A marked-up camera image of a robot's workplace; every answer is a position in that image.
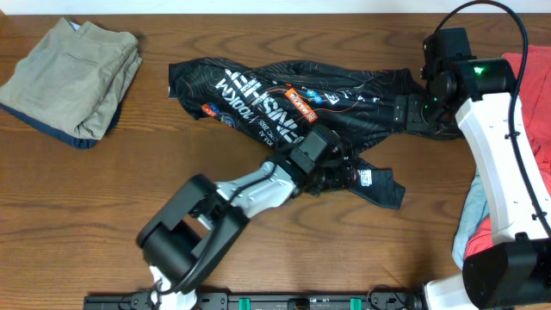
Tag light blue shirt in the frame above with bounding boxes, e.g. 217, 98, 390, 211
451, 170, 489, 270

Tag red shirt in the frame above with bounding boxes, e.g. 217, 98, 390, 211
465, 45, 550, 259

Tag folded navy garment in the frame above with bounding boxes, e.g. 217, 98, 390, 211
1, 102, 121, 150

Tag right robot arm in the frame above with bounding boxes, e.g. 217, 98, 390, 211
393, 28, 550, 309

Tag black printed jersey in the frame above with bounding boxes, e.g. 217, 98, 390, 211
168, 58, 461, 209

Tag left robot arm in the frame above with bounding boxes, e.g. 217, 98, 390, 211
136, 125, 353, 309

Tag folded khaki shorts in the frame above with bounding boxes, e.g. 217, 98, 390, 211
1, 18, 142, 140

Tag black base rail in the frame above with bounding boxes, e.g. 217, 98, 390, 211
83, 285, 427, 310

